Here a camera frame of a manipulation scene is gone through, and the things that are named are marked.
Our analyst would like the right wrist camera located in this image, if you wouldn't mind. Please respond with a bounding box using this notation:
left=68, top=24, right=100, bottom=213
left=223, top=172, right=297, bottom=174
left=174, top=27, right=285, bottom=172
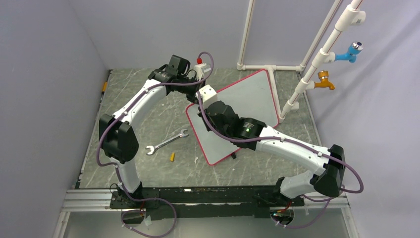
left=196, top=85, right=218, bottom=109

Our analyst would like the silver combination wrench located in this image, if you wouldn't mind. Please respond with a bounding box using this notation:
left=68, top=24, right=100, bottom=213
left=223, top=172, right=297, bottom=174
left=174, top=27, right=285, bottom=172
left=145, top=129, right=189, bottom=156

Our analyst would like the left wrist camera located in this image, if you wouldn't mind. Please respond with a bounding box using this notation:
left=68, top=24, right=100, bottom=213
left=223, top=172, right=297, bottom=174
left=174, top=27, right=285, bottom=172
left=193, top=58, right=211, bottom=80

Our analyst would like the white pipe with taps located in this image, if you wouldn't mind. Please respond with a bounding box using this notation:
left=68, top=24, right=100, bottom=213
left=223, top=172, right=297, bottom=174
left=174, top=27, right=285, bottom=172
left=280, top=0, right=366, bottom=122

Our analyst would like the white floor pipe frame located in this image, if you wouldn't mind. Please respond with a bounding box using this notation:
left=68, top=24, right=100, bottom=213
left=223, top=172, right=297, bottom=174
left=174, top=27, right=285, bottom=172
left=237, top=62, right=304, bottom=119

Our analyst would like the blue tap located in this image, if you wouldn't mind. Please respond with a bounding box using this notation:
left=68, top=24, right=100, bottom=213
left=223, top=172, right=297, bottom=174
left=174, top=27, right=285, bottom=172
left=334, top=42, right=363, bottom=63

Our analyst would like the orange tap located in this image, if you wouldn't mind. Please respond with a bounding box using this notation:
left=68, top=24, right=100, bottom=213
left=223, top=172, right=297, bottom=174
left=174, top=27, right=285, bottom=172
left=314, top=70, right=335, bottom=90

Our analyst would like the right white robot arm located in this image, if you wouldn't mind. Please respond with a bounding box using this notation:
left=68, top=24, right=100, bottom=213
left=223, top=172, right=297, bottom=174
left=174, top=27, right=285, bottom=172
left=198, top=101, right=345, bottom=206

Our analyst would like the white corner pipe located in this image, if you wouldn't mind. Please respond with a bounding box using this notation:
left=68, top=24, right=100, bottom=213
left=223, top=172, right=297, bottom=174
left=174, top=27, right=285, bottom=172
left=237, top=0, right=255, bottom=71

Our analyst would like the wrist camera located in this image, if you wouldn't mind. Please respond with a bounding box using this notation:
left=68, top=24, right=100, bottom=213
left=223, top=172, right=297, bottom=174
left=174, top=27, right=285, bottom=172
left=196, top=85, right=218, bottom=109
left=193, top=58, right=211, bottom=80

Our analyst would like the red-framed whiteboard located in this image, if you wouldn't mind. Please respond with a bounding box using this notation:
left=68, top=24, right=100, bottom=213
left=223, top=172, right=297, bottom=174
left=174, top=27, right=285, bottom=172
left=186, top=70, right=279, bottom=166

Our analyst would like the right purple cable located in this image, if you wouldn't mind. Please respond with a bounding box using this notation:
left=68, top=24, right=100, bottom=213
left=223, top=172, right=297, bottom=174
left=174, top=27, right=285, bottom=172
left=196, top=95, right=365, bottom=230

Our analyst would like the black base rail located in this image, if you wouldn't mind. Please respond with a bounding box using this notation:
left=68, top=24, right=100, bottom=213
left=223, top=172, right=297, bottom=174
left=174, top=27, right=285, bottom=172
left=109, top=185, right=305, bottom=220

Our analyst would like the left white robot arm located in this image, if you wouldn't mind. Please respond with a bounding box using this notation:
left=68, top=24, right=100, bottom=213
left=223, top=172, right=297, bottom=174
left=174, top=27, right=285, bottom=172
left=96, top=55, right=212, bottom=208

